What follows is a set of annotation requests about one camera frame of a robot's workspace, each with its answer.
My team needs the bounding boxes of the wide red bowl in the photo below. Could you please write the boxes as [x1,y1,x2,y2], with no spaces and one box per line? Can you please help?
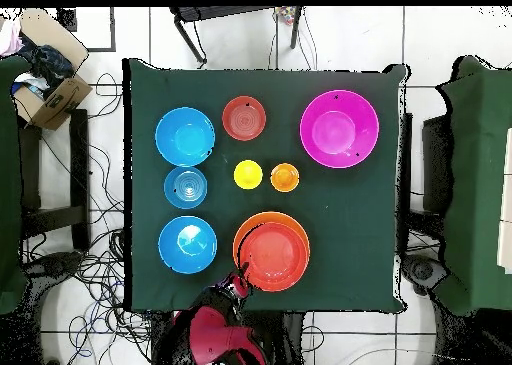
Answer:
[237,221,311,293]

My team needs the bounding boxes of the large orange bowl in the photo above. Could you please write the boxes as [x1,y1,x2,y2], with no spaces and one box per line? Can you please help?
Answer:
[232,211,311,278]

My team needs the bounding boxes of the large blue bowl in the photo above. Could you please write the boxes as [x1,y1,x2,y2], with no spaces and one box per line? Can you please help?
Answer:
[157,215,218,275]
[154,107,216,168]

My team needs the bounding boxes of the black power box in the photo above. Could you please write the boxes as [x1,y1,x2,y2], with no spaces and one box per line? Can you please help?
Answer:
[150,310,175,352]

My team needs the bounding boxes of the yellow cup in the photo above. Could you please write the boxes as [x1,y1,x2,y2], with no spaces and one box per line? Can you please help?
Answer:
[233,159,264,191]

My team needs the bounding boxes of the orange cup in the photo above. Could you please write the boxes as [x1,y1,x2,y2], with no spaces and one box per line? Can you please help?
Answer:
[270,162,300,193]

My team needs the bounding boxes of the small teal blue bowl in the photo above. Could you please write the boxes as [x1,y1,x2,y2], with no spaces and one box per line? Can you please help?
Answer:
[163,165,209,210]

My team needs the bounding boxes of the small red bowl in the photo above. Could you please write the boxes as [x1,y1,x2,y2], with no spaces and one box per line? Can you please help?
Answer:
[221,95,268,142]

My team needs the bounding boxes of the large pink bowl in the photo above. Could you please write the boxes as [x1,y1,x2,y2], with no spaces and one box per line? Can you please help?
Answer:
[299,89,380,169]

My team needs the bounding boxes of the dark green table cloth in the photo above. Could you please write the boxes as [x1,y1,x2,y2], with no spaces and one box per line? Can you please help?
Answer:
[121,57,409,313]

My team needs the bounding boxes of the green covered table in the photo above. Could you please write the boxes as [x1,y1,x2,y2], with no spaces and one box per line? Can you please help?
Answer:
[435,56,512,316]
[0,56,31,316]

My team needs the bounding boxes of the cardboard box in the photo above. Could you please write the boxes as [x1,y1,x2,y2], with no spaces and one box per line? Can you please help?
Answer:
[13,7,94,131]

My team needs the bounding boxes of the colourful small item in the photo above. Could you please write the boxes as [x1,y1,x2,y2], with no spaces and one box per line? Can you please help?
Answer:
[275,5,297,26]

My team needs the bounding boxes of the dark blue cloth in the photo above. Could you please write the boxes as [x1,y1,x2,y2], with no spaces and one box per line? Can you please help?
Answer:
[17,34,75,98]

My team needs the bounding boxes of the pink cloth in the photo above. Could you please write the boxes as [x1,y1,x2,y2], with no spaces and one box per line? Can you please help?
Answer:
[0,18,23,58]

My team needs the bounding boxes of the black cable tangle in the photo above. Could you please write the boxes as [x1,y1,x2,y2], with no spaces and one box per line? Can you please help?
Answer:
[19,72,217,365]

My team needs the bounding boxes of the blue cable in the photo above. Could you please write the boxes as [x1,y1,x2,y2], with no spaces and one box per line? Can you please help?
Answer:
[67,280,121,360]

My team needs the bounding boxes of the black bench frame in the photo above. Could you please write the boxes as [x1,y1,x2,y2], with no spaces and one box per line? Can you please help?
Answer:
[17,108,91,252]

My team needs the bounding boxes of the black stool frame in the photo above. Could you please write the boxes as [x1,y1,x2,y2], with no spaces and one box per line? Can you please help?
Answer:
[169,5,304,66]

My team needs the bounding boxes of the thin black square frame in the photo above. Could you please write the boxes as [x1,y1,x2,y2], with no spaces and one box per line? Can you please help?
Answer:
[57,6,117,53]

